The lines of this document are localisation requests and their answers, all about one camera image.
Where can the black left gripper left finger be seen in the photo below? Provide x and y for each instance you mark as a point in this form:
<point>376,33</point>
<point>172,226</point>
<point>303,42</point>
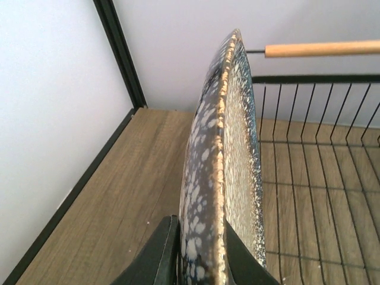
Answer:
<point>156,261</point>

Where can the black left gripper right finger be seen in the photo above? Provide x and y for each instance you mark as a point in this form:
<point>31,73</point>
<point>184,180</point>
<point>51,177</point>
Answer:
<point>241,266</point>

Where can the speckled beige blue-rimmed plate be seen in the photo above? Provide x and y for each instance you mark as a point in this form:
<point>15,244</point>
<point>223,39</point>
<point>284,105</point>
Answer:
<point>222,180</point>

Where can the black wire dish rack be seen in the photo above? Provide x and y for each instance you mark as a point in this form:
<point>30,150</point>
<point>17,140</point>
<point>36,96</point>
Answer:
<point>319,142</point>

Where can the right wooden rack handle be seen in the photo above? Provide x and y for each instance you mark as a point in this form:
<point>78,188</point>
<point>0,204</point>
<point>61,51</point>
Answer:
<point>368,47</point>

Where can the black metal enclosure frame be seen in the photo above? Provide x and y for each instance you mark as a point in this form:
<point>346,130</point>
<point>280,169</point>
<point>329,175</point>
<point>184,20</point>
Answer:
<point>80,177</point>

